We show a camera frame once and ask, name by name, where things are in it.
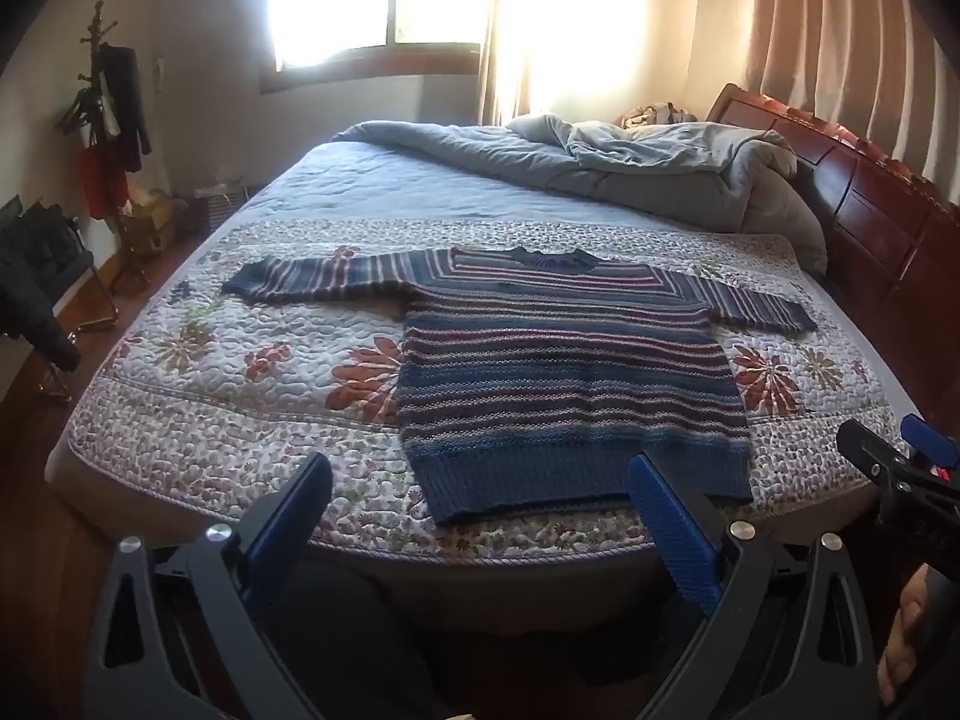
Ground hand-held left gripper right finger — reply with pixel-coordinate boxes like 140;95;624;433
627;452;880;720

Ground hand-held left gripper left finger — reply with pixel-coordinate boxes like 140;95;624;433
84;452;335;720

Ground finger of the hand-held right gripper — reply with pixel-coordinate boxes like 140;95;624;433
835;418;913;483
899;413;960;470

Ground blue striped knit sweater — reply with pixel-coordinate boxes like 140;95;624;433
222;244;818;527

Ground chair with dark clothes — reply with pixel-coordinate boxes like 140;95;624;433
0;196;96;373

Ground person's right hand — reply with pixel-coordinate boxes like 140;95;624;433
876;567;932;706

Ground floral quilted bedspread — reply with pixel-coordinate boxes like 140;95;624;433
45;136;912;567

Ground person's dark pants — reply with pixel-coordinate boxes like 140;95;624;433
285;559;702;720

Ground wooden headboard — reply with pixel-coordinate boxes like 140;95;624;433
705;82;960;391

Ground woven basket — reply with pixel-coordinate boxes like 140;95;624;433
193;178;250;232

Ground small wooden stool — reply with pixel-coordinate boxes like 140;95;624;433
120;193;190;257

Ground grey duvet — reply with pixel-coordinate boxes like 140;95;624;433
334;112;830;277

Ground red hanging bag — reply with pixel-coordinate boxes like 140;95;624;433
78;141;130;220

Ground patterned pillow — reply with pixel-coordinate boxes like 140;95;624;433
615;101;700;130

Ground dark hanging coat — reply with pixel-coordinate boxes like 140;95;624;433
99;43;153;175

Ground wooden coat rack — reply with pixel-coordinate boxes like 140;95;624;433
56;0;155;293

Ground beige window curtain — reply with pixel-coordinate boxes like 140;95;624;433
475;0;545;128

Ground gold metal chair frame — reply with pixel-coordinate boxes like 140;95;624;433
30;262;122;402

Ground beige wall curtain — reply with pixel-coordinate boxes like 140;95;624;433
686;0;960;207

